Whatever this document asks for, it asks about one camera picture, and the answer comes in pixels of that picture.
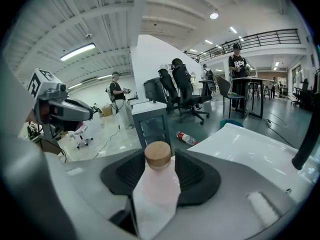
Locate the dark monitor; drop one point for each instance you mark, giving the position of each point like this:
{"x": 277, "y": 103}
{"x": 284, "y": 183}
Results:
{"x": 152, "y": 89}

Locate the clear plastic bottle red label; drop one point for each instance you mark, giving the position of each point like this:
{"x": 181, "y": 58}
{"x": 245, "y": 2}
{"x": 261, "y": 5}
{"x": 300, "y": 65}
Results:
{"x": 186, "y": 137}

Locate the round ceiling lamp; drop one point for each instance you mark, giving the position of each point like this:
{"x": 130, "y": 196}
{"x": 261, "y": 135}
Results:
{"x": 214, "y": 15}

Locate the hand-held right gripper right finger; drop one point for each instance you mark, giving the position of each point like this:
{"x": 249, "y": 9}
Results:
{"x": 200, "y": 179}

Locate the white sink counter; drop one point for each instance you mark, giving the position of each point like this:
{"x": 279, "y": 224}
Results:
{"x": 250, "y": 149}

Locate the black office chair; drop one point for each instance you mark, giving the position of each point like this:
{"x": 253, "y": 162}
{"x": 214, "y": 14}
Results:
{"x": 302, "y": 94}
{"x": 187, "y": 91}
{"x": 168, "y": 89}

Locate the cardboard box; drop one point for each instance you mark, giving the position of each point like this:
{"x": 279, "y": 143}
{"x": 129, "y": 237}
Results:
{"x": 107, "y": 110}

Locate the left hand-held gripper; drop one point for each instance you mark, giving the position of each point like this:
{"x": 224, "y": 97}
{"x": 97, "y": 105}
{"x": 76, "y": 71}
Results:
{"x": 62, "y": 109}

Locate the teal bin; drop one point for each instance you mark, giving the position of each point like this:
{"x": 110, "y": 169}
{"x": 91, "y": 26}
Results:
{"x": 231, "y": 122}

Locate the white power strip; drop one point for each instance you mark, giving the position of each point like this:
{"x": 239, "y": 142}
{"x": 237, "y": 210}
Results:
{"x": 268, "y": 123}

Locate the white swivel chair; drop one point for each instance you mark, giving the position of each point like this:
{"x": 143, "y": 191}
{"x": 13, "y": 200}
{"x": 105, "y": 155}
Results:
{"x": 81, "y": 134}

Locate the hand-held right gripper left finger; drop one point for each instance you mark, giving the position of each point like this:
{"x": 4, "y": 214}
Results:
{"x": 117, "y": 174}

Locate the white desk with grey frame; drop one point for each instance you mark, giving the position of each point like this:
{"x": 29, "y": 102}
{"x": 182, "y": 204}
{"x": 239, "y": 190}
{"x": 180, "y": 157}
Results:
{"x": 150, "y": 114}

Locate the pink bottle with wooden cap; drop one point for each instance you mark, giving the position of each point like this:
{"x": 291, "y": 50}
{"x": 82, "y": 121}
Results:
{"x": 156, "y": 191}

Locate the high table with black legs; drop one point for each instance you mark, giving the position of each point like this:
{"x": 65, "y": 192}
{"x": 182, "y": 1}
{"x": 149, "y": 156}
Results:
{"x": 252, "y": 80}

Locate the grey chair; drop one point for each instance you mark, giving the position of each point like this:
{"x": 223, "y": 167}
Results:
{"x": 226, "y": 89}

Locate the black balcony railing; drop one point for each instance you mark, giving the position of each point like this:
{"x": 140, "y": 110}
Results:
{"x": 250, "y": 42}

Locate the long ceiling tube light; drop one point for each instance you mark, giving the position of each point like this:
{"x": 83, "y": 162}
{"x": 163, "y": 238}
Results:
{"x": 78, "y": 51}

